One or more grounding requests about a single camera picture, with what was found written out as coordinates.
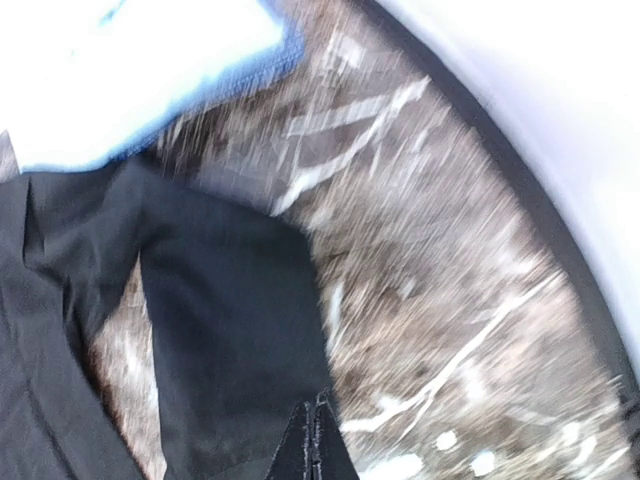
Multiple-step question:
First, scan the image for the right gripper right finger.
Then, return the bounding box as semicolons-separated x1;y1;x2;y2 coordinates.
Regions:
311;393;358;480

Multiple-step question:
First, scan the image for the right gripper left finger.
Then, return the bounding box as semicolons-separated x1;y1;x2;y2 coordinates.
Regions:
266;402;312;480

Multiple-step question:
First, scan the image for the black long sleeve shirt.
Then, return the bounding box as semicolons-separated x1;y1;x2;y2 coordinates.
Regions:
1;158;335;479

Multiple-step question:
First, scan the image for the light blue folded shirt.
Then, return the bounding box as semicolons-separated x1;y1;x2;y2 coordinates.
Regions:
1;1;304;173

